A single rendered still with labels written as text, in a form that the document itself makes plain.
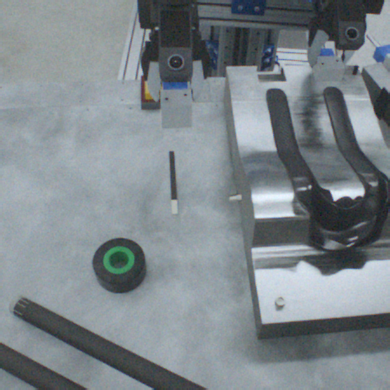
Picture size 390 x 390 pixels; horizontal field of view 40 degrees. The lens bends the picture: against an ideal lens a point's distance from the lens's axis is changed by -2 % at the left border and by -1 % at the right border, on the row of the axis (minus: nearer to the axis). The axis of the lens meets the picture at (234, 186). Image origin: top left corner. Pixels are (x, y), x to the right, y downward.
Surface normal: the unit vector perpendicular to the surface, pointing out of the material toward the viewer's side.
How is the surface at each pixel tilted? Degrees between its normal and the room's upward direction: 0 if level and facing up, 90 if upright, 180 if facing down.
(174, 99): 0
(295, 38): 0
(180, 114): 90
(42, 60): 0
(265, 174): 26
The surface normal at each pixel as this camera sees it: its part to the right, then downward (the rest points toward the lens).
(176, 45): 0.11, -0.13
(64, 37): 0.07, -0.60
